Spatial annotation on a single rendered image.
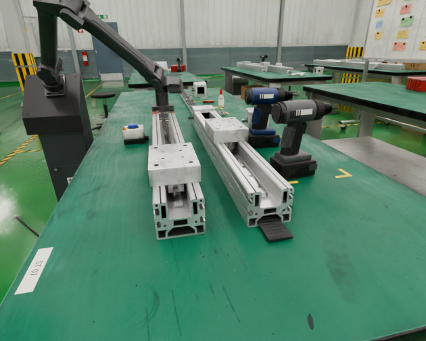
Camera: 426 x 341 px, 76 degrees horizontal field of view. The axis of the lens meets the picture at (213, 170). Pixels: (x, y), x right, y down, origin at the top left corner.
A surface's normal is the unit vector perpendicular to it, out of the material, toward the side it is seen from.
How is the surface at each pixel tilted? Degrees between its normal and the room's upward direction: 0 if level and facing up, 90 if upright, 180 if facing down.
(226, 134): 90
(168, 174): 90
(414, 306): 0
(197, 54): 90
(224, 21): 90
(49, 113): 45
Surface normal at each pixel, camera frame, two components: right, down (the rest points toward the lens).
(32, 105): 0.14, -0.36
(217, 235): -0.02, -0.91
